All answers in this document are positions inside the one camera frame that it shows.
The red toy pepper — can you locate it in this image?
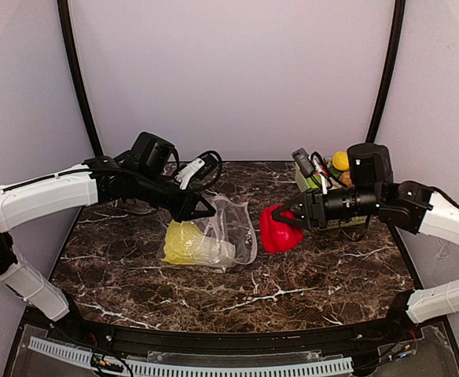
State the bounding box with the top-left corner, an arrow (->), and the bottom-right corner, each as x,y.
259,204 -> 303,254

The clear zip top bag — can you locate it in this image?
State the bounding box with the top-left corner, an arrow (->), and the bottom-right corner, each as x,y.
157,195 -> 258,273

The toy napa cabbage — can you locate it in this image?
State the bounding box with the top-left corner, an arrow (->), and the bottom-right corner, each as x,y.
160,221 -> 236,270

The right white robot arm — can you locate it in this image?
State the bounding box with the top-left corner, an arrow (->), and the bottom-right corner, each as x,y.
271,143 -> 459,327

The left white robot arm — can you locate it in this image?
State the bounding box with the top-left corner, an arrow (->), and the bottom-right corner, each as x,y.
0,132 -> 222,322

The green perforated plastic basket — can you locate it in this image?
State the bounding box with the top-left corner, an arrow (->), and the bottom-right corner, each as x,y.
294,159 -> 372,232

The green toy apple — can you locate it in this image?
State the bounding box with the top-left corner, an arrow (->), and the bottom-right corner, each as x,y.
308,176 -> 322,189

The brown toy potato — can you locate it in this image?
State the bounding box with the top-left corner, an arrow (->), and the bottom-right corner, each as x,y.
339,170 -> 354,187

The yellow toy lemon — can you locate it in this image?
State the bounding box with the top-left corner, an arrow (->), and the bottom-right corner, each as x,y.
332,151 -> 350,171

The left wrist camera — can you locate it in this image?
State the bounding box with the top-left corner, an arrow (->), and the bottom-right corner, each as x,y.
174,150 -> 223,192

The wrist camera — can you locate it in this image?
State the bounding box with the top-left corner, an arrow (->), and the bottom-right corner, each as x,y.
174,150 -> 223,192
292,148 -> 329,194

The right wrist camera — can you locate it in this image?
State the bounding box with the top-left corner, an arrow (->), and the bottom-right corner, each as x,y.
292,148 -> 329,194

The black front table rail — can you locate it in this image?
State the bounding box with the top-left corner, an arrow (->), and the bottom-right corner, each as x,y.
44,298 -> 423,357

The white slotted cable duct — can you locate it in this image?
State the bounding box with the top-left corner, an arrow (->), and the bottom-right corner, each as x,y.
28,337 -> 354,377

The right black frame post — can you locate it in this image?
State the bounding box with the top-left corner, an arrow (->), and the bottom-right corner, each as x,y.
365,0 -> 406,143

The black frame post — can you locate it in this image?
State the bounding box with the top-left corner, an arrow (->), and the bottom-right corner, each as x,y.
365,0 -> 406,143
57,0 -> 103,156

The left black frame post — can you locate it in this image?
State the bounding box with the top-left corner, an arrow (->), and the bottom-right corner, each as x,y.
57,0 -> 103,156

